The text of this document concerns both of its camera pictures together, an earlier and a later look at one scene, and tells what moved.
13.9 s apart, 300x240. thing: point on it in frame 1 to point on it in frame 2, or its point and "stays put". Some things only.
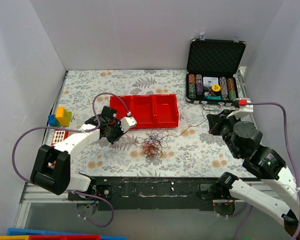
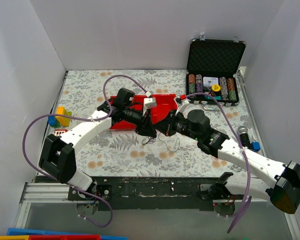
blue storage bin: (11, 231) stays put
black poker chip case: (212, 66) stays put
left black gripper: (112, 131) to (145, 124)
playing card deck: (209, 81) stays put
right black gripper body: (217, 122) to (168, 126)
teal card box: (213, 97) stays put
